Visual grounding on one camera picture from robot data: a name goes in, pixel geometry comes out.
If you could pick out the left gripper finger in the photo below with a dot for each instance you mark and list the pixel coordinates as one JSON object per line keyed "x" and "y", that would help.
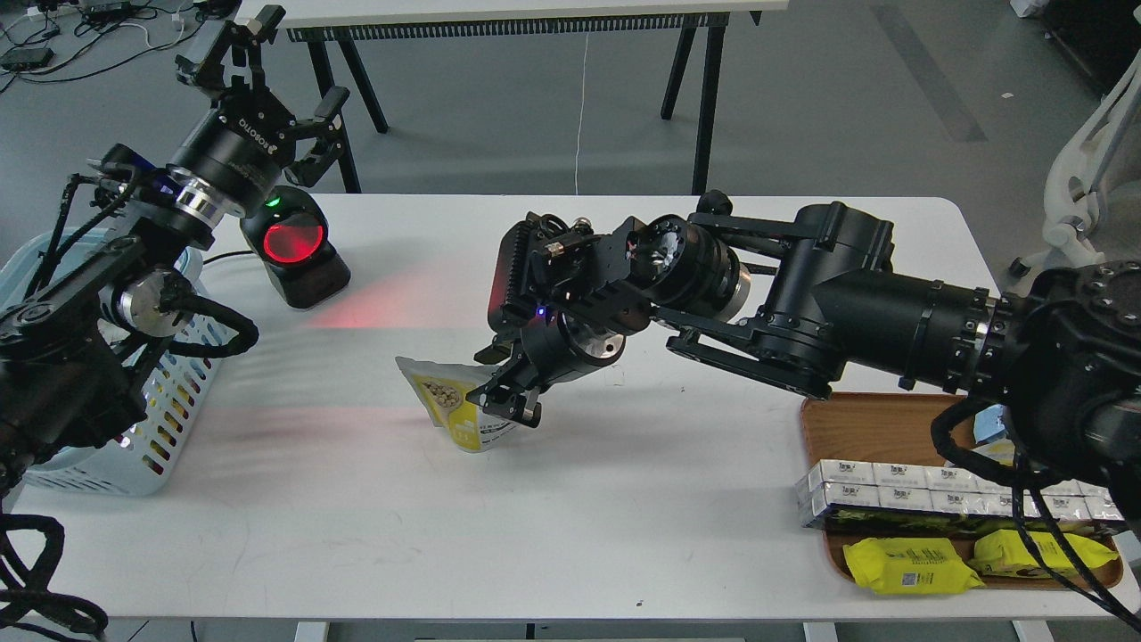
{"x": 326, "y": 128}
{"x": 204, "y": 64}

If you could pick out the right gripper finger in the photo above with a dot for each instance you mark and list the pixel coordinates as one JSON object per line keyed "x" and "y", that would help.
{"x": 504, "y": 348}
{"x": 510, "y": 391}

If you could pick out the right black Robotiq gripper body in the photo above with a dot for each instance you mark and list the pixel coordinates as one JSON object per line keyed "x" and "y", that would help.
{"x": 556, "y": 348}

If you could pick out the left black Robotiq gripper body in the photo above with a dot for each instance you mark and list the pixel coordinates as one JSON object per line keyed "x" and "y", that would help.
{"x": 235, "y": 155}

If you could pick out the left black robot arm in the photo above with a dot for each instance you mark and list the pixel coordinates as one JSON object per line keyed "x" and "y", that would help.
{"x": 107, "y": 304}

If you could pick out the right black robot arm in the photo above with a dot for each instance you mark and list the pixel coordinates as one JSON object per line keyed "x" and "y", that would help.
{"x": 1050, "y": 378}

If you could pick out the silver snack multipack box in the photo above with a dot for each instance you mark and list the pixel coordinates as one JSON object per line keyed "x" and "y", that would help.
{"x": 841, "y": 495}

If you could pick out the light blue plastic basket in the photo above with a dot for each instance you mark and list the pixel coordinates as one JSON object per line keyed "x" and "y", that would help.
{"x": 139, "y": 461}

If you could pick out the blue snack bag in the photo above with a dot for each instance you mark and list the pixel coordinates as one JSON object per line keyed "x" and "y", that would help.
{"x": 989, "y": 426}

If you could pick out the yellow white snack pouch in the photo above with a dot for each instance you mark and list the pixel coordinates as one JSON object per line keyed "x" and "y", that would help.
{"x": 1002, "y": 452}

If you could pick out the black barcode scanner red window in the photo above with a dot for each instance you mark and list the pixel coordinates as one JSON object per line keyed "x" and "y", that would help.
{"x": 290, "y": 234}

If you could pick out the background table black legs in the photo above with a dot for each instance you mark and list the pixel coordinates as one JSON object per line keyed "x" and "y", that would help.
{"x": 547, "y": 97}

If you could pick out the brown wooden tray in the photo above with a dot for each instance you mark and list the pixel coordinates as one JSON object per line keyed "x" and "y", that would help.
{"x": 895, "y": 428}

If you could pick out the yellow wipes pack left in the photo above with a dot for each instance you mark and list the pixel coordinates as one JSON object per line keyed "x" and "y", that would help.
{"x": 910, "y": 566}

